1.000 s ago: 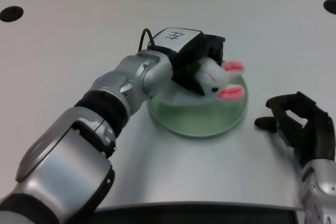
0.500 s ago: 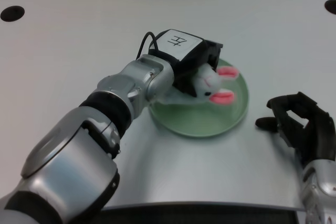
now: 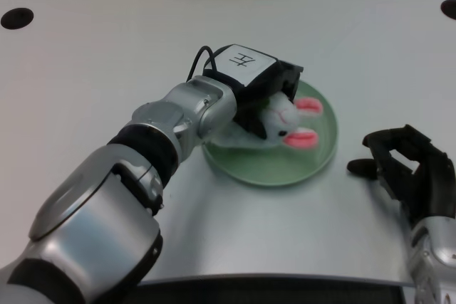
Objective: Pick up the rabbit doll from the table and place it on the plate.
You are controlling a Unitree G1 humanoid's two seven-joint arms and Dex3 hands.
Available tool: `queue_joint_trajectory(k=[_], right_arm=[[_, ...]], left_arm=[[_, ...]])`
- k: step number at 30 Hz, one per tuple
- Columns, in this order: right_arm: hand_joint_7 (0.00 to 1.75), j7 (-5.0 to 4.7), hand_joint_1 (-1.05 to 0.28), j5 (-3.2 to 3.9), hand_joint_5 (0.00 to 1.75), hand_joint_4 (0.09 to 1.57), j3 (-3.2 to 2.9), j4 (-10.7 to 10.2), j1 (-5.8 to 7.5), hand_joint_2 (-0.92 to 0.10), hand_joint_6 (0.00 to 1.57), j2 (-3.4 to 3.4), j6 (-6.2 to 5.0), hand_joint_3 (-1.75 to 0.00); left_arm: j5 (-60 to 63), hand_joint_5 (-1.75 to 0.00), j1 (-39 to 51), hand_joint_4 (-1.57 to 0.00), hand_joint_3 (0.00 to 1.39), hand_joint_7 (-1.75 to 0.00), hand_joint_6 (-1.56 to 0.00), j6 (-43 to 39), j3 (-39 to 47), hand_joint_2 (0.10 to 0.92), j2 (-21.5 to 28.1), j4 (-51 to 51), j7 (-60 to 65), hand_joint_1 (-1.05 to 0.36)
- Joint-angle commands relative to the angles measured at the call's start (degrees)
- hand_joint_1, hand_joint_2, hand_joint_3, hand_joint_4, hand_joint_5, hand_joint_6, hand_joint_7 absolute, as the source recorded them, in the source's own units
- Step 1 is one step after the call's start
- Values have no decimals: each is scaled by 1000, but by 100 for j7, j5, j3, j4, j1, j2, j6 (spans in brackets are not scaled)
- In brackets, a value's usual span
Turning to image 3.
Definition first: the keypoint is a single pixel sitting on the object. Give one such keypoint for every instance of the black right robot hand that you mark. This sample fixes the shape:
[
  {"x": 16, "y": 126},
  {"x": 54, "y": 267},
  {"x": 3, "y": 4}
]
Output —
[{"x": 413, "y": 172}]

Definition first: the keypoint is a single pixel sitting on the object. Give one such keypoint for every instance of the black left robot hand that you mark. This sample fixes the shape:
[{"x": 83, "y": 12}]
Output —
[{"x": 253, "y": 72}]

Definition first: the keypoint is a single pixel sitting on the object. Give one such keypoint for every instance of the white rabbit plush doll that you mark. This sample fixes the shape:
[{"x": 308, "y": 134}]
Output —
[{"x": 285, "y": 119}]

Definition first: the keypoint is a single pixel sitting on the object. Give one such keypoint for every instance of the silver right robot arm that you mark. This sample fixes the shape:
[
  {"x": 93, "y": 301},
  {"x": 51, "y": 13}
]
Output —
[{"x": 432, "y": 257}]

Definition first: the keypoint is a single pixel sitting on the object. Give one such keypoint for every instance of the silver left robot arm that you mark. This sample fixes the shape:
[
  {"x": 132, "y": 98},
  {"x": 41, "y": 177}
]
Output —
[{"x": 117, "y": 190}]

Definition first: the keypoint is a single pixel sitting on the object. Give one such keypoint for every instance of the green round plate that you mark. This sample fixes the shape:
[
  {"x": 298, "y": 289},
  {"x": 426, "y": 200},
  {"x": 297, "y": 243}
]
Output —
[{"x": 306, "y": 161}]

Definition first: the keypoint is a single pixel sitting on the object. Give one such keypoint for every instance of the dark robot torso edge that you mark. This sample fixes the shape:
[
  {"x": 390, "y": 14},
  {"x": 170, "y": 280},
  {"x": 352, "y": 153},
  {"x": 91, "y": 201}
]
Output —
[{"x": 270, "y": 291}]

